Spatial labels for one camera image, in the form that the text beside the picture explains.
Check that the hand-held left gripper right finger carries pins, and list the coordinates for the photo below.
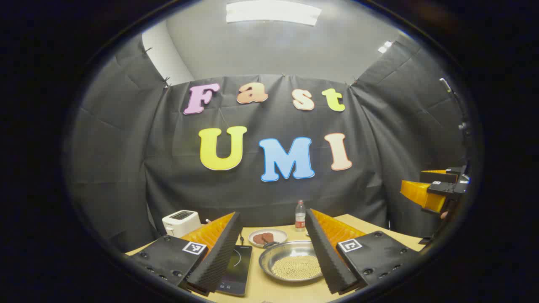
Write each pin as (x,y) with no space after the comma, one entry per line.
(326,256)

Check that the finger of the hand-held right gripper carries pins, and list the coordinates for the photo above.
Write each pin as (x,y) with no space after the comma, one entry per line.
(438,176)
(421,194)

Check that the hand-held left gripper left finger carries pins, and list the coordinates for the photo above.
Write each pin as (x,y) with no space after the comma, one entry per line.
(219,256)

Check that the black induction cooktop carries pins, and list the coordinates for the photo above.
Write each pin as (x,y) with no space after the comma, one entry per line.
(238,269)

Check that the stainless steel pot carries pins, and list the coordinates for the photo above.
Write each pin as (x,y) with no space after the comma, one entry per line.
(290,251)

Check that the pile of soybeans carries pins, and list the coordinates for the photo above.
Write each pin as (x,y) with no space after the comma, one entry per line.
(294,268)

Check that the brown meat patty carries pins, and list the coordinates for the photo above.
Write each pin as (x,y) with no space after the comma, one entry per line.
(268,237)
(257,239)

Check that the clear plastic water bottle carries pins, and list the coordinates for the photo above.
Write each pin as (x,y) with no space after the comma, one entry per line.
(300,219)

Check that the white toaster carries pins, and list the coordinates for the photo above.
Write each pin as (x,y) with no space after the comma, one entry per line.
(181,223)

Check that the white round plate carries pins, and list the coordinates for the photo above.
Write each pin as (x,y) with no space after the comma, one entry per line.
(280,235)

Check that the black backdrop cloth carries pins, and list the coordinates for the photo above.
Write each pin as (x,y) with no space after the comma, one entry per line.
(273,198)

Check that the small ceiling light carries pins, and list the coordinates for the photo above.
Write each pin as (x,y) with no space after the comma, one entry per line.
(384,47)

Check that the large ceiling light panel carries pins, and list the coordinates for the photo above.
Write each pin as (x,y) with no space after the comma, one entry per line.
(273,12)

